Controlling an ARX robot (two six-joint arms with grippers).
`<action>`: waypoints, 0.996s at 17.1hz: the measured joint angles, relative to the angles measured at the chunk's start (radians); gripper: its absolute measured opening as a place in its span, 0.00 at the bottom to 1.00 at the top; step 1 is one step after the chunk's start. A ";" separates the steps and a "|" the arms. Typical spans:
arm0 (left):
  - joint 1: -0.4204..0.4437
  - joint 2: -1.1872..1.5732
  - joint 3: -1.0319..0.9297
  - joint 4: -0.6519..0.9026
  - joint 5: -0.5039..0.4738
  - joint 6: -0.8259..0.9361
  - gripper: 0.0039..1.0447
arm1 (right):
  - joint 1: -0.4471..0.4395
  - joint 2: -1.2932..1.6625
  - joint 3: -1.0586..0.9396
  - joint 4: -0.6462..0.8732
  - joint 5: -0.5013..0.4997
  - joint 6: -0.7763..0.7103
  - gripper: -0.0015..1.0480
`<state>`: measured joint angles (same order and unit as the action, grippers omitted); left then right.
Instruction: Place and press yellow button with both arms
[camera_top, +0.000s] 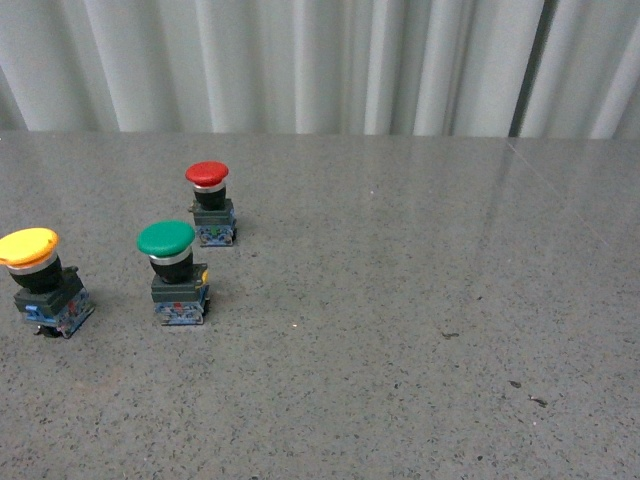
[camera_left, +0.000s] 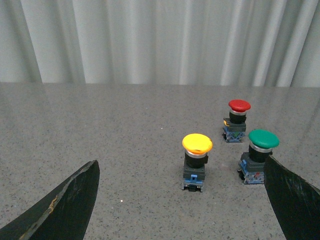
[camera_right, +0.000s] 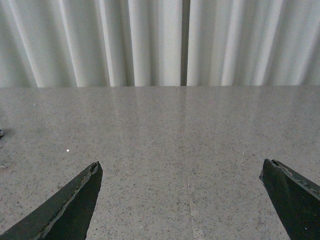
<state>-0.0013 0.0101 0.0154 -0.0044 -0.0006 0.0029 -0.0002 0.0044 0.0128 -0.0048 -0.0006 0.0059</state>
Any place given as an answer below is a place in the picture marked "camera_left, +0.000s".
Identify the yellow mushroom push button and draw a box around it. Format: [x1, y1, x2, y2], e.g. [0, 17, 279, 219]
[181, 133, 213, 192]

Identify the white pleated curtain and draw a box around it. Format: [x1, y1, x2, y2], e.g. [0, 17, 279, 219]
[0, 0, 320, 87]

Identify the red mushroom push button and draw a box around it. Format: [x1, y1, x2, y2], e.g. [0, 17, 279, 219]
[222, 99, 251, 143]

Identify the green mushroom push button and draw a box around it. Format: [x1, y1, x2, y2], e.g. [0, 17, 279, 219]
[238, 129, 280, 185]

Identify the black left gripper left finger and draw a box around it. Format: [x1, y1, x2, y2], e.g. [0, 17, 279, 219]
[0, 160, 100, 240]

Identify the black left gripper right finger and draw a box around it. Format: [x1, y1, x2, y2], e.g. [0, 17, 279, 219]
[264, 155, 320, 240]

